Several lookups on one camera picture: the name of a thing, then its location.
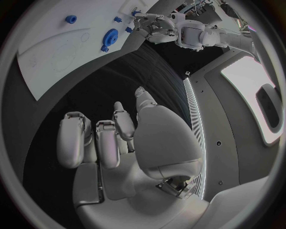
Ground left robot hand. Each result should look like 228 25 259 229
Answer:
133 12 178 44

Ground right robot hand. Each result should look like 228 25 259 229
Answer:
56 86 209 229

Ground white task board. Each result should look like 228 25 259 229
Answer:
16 0 162 102

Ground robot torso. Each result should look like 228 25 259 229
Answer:
183 26 286 203

